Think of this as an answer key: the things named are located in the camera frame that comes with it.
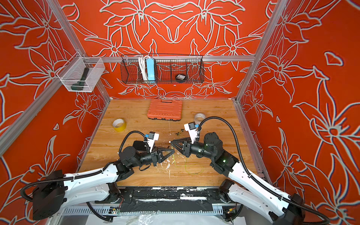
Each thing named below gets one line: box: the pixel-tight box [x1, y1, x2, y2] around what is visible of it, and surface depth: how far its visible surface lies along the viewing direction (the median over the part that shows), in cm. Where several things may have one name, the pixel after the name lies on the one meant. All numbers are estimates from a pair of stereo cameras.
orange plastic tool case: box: [147, 98, 183, 122], surface depth 108 cm
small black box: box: [175, 74, 187, 83], surface depth 97 cm
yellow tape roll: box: [112, 118, 127, 133], surface depth 105 cm
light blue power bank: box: [146, 58, 156, 83], surface depth 92 cm
